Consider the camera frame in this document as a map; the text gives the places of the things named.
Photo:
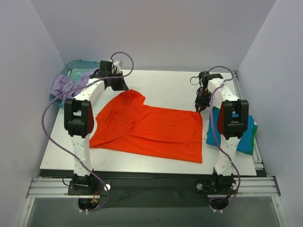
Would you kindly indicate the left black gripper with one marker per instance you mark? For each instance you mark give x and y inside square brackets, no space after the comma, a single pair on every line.
[119,83]

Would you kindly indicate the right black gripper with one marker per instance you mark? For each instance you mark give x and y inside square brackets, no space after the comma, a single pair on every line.
[201,101]

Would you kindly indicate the orange t shirt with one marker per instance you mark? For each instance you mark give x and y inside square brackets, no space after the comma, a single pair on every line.
[126,124]

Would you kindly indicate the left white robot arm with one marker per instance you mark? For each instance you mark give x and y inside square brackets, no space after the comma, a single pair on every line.
[79,118]

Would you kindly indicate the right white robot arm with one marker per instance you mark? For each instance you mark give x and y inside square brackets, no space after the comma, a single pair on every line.
[229,120]

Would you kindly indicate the teal plastic basket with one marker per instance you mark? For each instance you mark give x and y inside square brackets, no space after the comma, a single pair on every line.
[74,70]

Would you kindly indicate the purple t shirt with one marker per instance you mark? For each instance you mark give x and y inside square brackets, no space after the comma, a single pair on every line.
[63,84]

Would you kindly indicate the folded blue t shirt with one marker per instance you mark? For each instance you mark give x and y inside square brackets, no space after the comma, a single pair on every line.
[246,144]

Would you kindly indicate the folded green t shirt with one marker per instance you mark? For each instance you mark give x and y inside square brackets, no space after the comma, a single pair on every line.
[254,139]

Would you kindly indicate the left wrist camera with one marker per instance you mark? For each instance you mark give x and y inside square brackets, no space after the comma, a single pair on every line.
[117,65]

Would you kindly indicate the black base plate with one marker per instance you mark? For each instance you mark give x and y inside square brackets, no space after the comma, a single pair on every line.
[153,199]

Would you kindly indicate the aluminium mounting rail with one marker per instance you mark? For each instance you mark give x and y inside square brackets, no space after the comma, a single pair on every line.
[246,186]

